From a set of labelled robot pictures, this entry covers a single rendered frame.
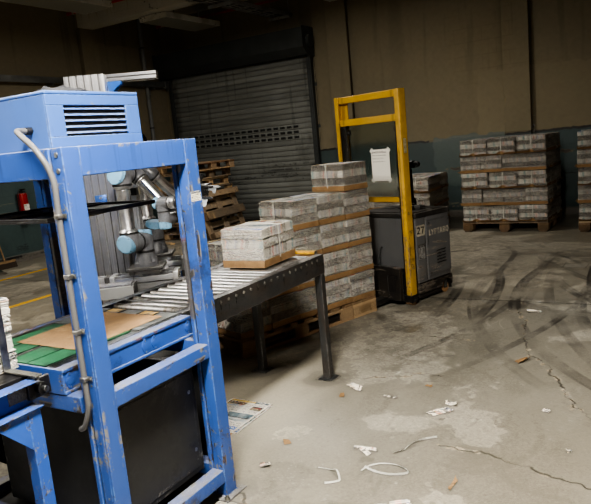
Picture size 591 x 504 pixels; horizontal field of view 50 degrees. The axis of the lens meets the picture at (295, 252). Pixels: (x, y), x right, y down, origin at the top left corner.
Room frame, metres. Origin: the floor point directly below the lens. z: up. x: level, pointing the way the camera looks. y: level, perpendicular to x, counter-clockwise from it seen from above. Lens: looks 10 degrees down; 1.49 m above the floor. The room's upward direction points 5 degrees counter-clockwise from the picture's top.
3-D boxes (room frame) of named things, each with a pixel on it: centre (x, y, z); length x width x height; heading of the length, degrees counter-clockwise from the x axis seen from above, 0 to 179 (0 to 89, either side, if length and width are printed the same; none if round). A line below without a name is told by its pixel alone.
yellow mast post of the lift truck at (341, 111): (5.93, -0.54, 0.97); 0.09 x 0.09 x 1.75; 41
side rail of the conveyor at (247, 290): (3.34, 0.19, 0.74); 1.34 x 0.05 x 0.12; 149
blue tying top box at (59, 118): (2.60, 0.94, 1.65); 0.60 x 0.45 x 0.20; 59
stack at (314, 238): (4.92, 0.12, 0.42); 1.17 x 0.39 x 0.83; 131
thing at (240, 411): (3.44, 0.43, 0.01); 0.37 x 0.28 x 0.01; 149
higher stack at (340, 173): (5.39, -0.43, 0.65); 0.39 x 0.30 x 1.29; 41
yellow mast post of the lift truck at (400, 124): (5.43, -0.97, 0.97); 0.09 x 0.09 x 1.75; 41
